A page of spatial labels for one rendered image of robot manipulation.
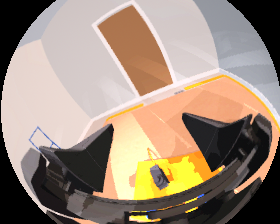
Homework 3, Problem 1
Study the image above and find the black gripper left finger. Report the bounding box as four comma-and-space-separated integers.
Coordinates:
39, 123, 114, 193

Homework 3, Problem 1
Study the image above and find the yellow flat deck plate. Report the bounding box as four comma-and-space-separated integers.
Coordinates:
134, 151, 222, 199

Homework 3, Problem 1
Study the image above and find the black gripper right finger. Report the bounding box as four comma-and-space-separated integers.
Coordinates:
182, 112, 254, 172

